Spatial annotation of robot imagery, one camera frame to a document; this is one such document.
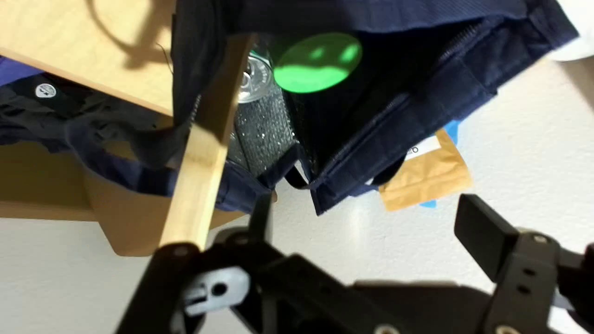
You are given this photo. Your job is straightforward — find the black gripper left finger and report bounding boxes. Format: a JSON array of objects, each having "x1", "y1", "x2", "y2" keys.
[{"x1": 115, "y1": 243, "x2": 204, "y2": 334}]

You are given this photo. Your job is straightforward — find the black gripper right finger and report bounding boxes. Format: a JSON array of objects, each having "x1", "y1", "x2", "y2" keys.
[{"x1": 454, "y1": 195, "x2": 558, "y2": 334}]

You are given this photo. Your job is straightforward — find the wooden spatula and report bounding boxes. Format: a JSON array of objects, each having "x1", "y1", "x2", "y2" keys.
[{"x1": 159, "y1": 33, "x2": 254, "y2": 249}]

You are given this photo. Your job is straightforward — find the dark navy tote bag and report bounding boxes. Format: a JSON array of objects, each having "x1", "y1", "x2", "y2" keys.
[{"x1": 172, "y1": 0, "x2": 577, "y2": 213}]

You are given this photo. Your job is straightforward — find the purple clothes pile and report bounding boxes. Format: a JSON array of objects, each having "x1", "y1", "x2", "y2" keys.
[{"x1": 0, "y1": 58, "x2": 178, "y2": 197}]

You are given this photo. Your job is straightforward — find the green lid can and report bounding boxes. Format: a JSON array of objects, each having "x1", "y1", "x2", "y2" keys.
[{"x1": 230, "y1": 32, "x2": 363, "y2": 176}]

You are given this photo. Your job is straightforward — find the wooden dining table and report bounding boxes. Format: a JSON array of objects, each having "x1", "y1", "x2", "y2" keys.
[{"x1": 0, "y1": 0, "x2": 176, "y2": 115}]

